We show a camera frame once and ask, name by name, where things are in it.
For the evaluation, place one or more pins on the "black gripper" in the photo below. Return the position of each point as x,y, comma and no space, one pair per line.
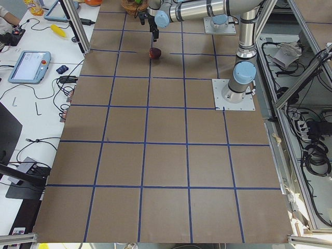
152,24

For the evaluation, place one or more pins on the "dark red apple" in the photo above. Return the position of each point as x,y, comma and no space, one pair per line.
155,53

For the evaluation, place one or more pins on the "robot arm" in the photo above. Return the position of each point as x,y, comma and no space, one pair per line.
222,21
245,13

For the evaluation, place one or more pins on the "wicker basket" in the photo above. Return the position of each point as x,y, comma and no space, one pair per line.
133,8

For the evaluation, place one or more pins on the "orange cylinder container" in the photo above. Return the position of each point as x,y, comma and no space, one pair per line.
93,3

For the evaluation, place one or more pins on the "black power adapter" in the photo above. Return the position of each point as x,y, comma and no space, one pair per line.
87,22

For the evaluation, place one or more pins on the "far teach pendant tablet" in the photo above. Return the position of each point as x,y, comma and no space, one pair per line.
55,13

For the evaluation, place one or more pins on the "teach pendant tablet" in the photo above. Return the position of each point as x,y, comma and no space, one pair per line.
30,67
55,13

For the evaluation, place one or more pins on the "dark blue small pouch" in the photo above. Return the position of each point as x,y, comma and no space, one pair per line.
62,69

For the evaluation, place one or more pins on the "yellow toy corn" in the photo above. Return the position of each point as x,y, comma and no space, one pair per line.
58,31

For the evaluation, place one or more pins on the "near teach pendant tablet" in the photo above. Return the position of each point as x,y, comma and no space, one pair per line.
30,67

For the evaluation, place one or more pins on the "grey usb hub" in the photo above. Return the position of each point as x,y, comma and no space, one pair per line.
29,171

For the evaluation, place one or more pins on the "black monitor stand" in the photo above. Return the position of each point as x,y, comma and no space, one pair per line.
10,133

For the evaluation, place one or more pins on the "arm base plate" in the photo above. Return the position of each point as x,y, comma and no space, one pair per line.
225,99
227,28

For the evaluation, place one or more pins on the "aluminium frame post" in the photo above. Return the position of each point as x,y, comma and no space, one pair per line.
76,25

